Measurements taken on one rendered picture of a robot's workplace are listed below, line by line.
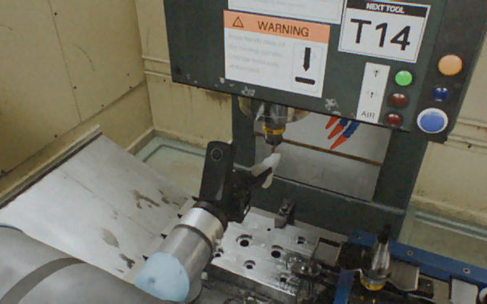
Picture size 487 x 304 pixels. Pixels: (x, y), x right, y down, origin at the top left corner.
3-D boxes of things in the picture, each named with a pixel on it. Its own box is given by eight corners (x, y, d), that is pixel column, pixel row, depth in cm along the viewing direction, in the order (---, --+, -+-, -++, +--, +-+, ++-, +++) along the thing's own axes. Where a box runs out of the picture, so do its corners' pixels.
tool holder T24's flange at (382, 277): (394, 266, 86) (396, 258, 84) (385, 287, 82) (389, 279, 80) (364, 254, 88) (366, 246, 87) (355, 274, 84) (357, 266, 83)
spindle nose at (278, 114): (314, 92, 94) (319, 41, 87) (311, 129, 81) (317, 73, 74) (245, 86, 96) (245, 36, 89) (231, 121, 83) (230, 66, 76)
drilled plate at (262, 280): (293, 306, 107) (295, 295, 104) (197, 269, 117) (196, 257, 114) (318, 245, 124) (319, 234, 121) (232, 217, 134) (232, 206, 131)
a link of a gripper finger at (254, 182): (260, 166, 79) (224, 186, 75) (260, 158, 78) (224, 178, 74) (277, 178, 76) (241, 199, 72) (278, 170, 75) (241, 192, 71)
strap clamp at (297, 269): (333, 311, 111) (341, 276, 102) (287, 293, 115) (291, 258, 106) (336, 301, 113) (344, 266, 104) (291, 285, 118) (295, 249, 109)
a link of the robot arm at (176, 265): (136, 305, 62) (125, 270, 57) (175, 252, 70) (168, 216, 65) (180, 325, 59) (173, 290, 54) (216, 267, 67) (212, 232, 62)
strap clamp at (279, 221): (280, 249, 128) (283, 215, 119) (270, 246, 129) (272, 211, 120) (294, 222, 138) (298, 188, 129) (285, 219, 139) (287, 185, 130)
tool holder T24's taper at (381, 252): (390, 259, 84) (398, 236, 80) (385, 274, 81) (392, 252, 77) (369, 250, 86) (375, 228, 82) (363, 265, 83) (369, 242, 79)
